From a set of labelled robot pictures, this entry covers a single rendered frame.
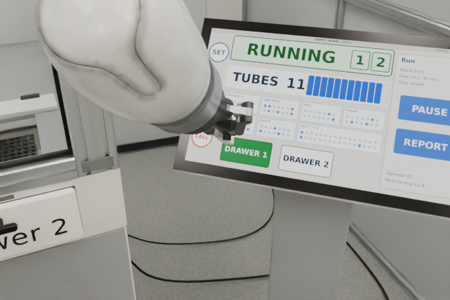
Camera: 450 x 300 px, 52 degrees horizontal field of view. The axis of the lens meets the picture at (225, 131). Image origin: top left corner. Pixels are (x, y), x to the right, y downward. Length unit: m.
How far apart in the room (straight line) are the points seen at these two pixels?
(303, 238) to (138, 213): 1.39
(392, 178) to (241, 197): 1.61
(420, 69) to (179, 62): 0.61
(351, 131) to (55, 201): 0.56
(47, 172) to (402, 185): 0.63
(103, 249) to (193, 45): 0.74
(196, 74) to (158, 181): 2.16
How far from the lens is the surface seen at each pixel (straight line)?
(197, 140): 0.87
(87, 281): 1.09
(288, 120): 0.84
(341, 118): 0.84
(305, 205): 0.98
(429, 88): 0.87
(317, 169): 0.83
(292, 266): 1.10
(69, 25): 0.31
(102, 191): 0.95
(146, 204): 2.37
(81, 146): 0.89
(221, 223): 2.22
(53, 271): 1.05
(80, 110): 0.85
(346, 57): 0.88
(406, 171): 0.83
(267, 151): 0.84
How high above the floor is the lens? 1.45
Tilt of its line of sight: 29 degrees down
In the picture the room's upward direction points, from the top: straight up
